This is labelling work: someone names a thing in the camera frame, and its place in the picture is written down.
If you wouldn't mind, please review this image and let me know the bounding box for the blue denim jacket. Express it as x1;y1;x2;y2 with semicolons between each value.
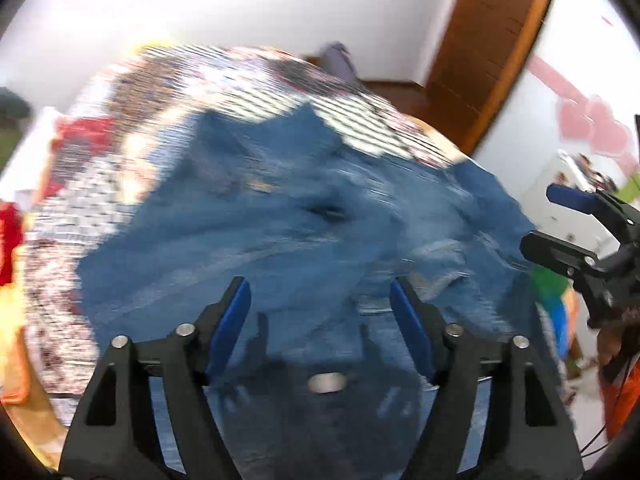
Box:
77;105;552;479

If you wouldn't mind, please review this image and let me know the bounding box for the orange sleeved right forearm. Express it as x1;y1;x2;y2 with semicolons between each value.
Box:
597;327;639;442

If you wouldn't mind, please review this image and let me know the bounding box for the green clothes pile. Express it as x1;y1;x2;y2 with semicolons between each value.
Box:
0;87;32;170

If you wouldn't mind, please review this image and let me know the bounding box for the brown wooden door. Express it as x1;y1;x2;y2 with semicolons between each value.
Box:
366;0;550;155

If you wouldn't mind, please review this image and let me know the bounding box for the red yellow plush blanket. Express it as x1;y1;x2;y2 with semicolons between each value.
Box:
1;108;127;401

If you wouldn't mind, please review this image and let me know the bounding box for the grey blue object behind bed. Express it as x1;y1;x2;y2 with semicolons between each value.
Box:
319;41;360;84

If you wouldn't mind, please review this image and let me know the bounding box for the patchwork patterned bed cover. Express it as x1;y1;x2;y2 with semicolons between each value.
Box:
16;46;462;425

